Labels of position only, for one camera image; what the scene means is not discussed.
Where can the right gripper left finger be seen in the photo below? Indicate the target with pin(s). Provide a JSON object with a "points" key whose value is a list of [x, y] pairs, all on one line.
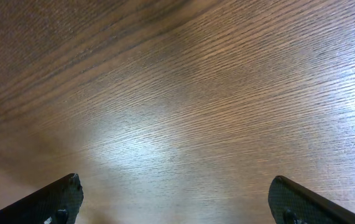
{"points": [[58, 202]]}

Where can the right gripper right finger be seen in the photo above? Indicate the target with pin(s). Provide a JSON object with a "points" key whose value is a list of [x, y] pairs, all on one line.
{"points": [[292, 203]]}

